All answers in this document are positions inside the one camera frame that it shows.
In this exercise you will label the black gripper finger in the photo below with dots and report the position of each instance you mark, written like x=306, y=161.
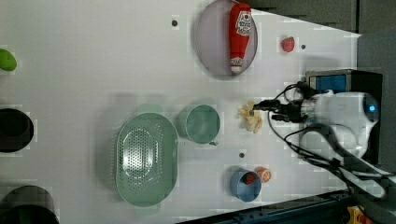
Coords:
x=267, y=105
x=278, y=117

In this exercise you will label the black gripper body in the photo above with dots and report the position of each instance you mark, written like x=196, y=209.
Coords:
x=291, y=112

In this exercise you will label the yellow plush banana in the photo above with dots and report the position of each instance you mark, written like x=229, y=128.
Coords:
x=250, y=119

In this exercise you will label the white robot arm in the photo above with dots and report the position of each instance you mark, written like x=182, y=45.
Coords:
x=335, y=136

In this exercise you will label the green mug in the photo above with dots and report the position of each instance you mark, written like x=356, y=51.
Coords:
x=199, y=124

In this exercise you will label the orange plush slice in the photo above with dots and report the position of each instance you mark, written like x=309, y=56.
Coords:
x=264, y=173

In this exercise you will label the red plush strawberry in bowl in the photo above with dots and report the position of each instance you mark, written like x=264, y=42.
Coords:
x=248, y=178

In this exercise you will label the blue bowl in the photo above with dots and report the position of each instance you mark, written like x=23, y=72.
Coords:
x=245, y=193

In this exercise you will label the red plush ketchup bottle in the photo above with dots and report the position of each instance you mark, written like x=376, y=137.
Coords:
x=239, y=33

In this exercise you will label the green perforated colander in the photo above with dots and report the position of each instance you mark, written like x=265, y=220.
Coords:
x=146, y=159

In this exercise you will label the black cylinder cup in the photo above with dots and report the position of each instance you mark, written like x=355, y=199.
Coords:
x=16, y=130

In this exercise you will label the dark cylinder container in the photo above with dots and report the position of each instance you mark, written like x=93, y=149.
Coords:
x=28, y=205

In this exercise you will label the green plush fruit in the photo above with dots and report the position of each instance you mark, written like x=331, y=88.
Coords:
x=7, y=60

